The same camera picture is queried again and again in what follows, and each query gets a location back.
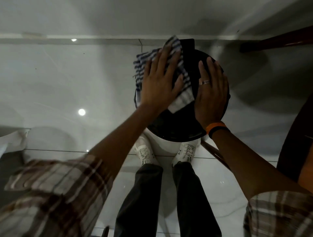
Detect person's left hand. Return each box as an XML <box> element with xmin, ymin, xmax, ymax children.
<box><xmin>141</xmin><ymin>45</ymin><xmax>184</xmax><ymax>113</ymax></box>

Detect person's right hand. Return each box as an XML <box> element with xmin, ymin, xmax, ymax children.
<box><xmin>194</xmin><ymin>57</ymin><xmax>229</xmax><ymax>130</ymax></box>

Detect blue white striped cloth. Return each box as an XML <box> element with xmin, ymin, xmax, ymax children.
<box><xmin>133</xmin><ymin>35</ymin><xmax>195</xmax><ymax>114</ymax></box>

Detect black round stool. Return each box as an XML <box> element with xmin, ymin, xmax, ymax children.
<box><xmin>134</xmin><ymin>48</ymin><xmax>230</xmax><ymax>142</ymax></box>

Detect person's left forearm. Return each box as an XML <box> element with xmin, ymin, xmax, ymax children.
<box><xmin>88</xmin><ymin>104</ymin><xmax>162</xmax><ymax>181</ymax></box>

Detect person's right forearm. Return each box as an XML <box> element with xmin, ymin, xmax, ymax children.
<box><xmin>211</xmin><ymin>129</ymin><xmax>306</xmax><ymax>202</ymax></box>

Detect orange wristband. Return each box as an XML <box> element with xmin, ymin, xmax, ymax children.
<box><xmin>206</xmin><ymin>121</ymin><xmax>227</xmax><ymax>135</ymax></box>

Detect black wristband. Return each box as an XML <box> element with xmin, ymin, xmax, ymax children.
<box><xmin>209</xmin><ymin>126</ymin><xmax>231</xmax><ymax>139</ymax></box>

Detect brown wooden furniture leg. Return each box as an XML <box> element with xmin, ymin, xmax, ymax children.
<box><xmin>239</xmin><ymin>25</ymin><xmax>313</xmax><ymax>53</ymax></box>

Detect white lace-up sneaker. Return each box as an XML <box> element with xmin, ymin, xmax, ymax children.
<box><xmin>135</xmin><ymin>143</ymin><xmax>157</xmax><ymax>166</ymax></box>
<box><xmin>172</xmin><ymin>142</ymin><xmax>196</xmax><ymax>167</ymax></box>

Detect dark wooden furniture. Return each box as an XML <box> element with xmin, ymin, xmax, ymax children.
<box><xmin>276</xmin><ymin>94</ymin><xmax>313</xmax><ymax>193</ymax></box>

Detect dark grey trousers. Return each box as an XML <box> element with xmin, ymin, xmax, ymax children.
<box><xmin>113</xmin><ymin>162</ymin><xmax>222</xmax><ymax>237</ymax></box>

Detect brown plaid shirt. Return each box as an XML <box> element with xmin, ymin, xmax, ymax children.
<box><xmin>0</xmin><ymin>154</ymin><xmax>313</xmax><ymax>237</ymax></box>

